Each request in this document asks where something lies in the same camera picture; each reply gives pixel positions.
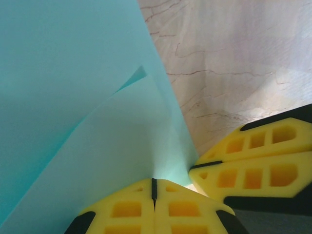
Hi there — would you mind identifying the light blue paper sheet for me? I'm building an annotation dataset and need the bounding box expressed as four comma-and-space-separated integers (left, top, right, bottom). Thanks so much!
0, 0, 199, 234

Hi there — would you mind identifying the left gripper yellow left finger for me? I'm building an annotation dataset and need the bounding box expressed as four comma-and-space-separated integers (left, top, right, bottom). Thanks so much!
63, 177, 156, 234

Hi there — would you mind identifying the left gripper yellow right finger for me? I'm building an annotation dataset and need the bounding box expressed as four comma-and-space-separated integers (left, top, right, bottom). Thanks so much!
155, 178, 250, 234

